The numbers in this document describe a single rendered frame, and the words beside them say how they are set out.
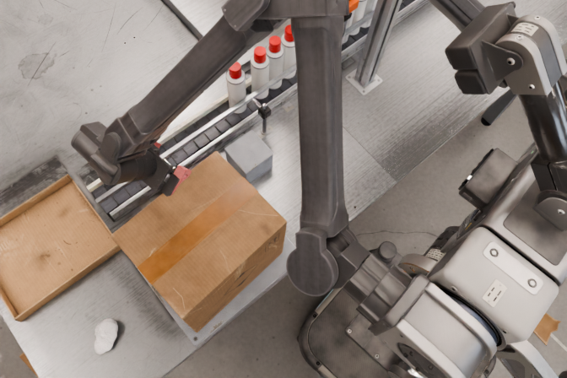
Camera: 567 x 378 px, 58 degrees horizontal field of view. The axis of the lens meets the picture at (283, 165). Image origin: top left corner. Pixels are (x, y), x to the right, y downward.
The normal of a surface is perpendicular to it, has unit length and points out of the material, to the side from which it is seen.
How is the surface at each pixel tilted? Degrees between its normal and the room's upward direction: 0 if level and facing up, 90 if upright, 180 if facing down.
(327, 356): 0
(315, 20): 49
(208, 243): 0
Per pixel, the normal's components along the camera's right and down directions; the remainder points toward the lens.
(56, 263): 0.04, -0.41
